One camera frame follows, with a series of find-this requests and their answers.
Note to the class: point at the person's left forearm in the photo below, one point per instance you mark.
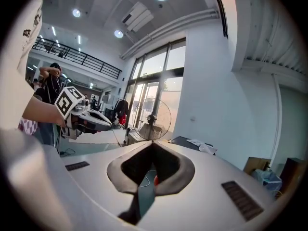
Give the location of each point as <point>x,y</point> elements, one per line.
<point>42,111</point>

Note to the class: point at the black table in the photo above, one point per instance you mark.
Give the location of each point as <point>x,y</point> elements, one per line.
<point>180,142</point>

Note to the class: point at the light blue plastic bag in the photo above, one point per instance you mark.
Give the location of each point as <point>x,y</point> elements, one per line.
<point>267,178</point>

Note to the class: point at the black wall frame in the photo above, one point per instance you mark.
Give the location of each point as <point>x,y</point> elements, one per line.
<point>221,11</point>

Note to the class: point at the white vertical wall pipe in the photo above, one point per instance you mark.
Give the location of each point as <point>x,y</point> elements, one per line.
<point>278,119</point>

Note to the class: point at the black balcony railing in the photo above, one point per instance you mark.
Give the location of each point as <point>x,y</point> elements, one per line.
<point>81,56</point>

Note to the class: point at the crumpled white plastic sheet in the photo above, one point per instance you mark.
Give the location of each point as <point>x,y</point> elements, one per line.
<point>203,146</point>

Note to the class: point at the white ceiling air conditioner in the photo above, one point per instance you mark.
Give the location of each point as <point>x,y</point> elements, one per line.
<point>138,16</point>

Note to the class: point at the black hanging garment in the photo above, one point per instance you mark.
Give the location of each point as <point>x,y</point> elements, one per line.
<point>121,108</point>

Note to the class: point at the small red object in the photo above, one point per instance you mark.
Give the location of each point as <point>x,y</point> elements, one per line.
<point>156,180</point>

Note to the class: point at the red hanging garment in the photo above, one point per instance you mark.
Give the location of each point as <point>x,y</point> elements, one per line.
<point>122,119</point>

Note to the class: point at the black standing fan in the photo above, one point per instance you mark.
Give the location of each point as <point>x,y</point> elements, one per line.
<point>152,119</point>

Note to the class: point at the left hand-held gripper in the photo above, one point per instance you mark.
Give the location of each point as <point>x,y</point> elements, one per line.
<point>66,102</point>

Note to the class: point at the white ceiling pipes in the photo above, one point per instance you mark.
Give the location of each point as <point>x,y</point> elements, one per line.
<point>168,30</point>

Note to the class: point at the strip ceiling light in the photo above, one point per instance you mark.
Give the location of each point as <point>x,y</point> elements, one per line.
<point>54,30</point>
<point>79,39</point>

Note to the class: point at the brown cardboard box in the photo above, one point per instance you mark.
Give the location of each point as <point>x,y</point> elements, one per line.
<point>256,163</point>

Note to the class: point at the person's pink checkered shorts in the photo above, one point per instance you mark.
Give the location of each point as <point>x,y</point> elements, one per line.
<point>28,127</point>

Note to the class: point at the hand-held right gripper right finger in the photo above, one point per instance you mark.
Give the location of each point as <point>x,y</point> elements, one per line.
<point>207,177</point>

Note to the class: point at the white flat panel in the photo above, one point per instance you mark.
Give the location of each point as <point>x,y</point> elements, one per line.
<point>96,137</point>

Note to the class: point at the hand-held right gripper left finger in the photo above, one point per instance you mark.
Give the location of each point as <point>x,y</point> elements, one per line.
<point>96,177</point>

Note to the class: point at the dark brown cabinet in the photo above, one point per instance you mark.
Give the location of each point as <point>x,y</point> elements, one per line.
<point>294,174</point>

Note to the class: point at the large black-framed glass window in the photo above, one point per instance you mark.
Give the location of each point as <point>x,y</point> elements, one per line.
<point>158,80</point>

